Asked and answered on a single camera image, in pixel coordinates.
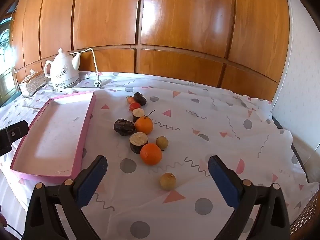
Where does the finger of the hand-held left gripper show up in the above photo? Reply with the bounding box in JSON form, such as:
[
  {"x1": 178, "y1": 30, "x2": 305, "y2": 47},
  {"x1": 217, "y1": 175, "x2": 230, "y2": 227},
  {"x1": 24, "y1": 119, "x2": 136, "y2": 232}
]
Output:
[{"x1": 0, "y1": 120, "x2": 29, "y2": 158}]

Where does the pink cardboard tray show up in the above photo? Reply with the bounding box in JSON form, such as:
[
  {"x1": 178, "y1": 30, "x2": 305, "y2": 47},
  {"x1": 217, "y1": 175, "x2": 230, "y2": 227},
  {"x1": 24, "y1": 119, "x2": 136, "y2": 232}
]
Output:
[{"x1": 9, "y1": 91, "x2": 97, "y2": 184}]

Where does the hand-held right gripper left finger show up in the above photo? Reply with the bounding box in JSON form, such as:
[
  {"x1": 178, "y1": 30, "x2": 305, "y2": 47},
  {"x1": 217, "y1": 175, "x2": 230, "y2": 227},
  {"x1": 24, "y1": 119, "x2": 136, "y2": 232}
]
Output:
[{"x1": 22, "y1": 155, "x2": 108, "y2": 240}]

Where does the white ceramic electric kettle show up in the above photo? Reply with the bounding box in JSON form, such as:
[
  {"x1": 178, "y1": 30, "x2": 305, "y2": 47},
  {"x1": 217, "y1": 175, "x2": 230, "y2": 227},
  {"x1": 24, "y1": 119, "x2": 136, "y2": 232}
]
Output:
[{"x1": 44, "y1": 48, "x2": 82, "y2": 90}]

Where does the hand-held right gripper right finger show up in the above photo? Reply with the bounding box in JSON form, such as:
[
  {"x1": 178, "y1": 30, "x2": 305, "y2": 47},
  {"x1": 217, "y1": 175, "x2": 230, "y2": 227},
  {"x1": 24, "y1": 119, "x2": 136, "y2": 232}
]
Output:
[{"x1": 208, "y1": 155, "x2": 292, "y2": 240}]

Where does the white kettle power cord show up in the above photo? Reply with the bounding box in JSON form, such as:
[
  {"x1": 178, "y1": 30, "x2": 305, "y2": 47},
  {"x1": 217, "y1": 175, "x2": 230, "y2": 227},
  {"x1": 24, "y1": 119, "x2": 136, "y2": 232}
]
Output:
[{"x1": 67, "y1": 48, "x2": 102, "y2": 89}]

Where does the small sugarcane piece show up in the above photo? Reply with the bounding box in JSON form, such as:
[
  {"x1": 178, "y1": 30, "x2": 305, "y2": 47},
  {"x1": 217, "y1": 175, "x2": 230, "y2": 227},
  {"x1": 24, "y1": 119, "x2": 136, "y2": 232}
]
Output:
[{"x1": 132, "y1": 108, "x2": 146, "y2": 123}]

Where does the orange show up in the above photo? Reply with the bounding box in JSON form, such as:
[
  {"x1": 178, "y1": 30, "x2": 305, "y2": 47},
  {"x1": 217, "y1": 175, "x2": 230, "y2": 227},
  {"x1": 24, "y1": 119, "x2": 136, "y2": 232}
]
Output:
[
  {"x1": 140, "y1": 143, "x2": 163, "y2": 166},
  {"x1": 134, "y1": 109, "x2": 156, "y2": 135}
]

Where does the silver ornate tissue box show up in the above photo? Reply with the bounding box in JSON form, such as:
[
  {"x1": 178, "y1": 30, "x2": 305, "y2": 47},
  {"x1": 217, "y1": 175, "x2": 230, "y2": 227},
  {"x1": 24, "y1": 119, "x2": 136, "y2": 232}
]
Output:
[{"x1": 19, "y1": 69, "x2": 48, "y2": 98}]

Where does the wicker chair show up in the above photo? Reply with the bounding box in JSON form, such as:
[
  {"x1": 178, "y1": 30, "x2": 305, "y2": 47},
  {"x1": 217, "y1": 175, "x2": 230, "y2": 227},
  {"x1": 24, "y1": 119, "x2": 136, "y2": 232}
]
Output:
[{"x1": 290, "y1": 192, "x2": 320, "y2": 240}]

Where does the glass door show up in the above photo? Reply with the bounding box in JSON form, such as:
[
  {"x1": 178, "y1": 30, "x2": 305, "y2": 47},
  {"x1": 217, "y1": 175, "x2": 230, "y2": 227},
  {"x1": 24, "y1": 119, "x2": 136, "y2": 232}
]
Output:
[{"x1": 0, "y1": 5, "x2": 18, "y2": 108}]

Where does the white patterned tablecloth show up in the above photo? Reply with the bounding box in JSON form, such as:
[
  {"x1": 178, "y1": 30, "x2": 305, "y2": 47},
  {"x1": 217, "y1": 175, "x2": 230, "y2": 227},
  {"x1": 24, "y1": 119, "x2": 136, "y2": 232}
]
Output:
[{"x1": 0, "y1": 71, "x2": 313, "y2": 240}]

